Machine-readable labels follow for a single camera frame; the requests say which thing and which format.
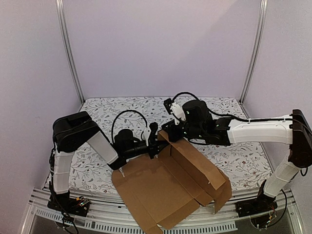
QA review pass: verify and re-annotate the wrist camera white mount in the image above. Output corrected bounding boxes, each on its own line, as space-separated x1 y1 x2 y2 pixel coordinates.
142 122 158 144
163 98 186 121

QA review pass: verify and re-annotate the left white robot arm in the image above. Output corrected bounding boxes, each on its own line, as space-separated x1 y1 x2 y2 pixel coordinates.
50 111 168 212

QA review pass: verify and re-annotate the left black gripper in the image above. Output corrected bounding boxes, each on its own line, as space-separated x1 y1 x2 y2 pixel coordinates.
123 136 170 159

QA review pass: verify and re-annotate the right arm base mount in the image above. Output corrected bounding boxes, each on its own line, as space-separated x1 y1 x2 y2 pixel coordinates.
235 194 278 229

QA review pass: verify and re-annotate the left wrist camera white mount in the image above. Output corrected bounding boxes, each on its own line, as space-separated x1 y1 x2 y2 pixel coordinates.
142 122 158 144

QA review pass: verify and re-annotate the right aluminium corner post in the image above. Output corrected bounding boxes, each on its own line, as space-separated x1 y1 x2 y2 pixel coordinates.
239 0 268 105

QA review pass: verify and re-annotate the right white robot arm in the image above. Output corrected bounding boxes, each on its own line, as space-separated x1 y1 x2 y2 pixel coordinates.
162 98 312 213

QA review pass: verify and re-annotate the brown cardboard box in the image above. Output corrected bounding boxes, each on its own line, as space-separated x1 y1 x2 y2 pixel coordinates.
112 130 232 234

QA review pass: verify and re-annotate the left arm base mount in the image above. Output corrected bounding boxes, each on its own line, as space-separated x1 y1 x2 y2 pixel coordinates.
47 191 90 217

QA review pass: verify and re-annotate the aluminium corner post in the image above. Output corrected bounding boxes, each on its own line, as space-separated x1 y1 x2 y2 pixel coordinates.
239 0 268 105
56 0 85 104

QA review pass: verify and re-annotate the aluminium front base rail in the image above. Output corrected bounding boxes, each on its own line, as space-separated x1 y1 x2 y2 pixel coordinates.
20 186 305 234

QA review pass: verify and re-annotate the left black camera cable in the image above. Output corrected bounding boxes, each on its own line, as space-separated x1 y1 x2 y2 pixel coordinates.
111 110 148 144

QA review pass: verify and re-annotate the black camera cable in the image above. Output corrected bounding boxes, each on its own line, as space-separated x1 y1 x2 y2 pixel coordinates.
172 92 200 104
111 110 148 144

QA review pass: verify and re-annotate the right black camera cable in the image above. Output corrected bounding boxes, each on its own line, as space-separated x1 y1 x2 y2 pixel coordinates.
172 92 200 104

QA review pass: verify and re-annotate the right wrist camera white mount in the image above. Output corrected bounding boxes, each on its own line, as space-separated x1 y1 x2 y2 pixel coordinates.
163 98 186 121

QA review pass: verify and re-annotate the left aluminium corner post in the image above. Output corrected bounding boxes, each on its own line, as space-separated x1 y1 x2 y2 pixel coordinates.
56 0 85 104

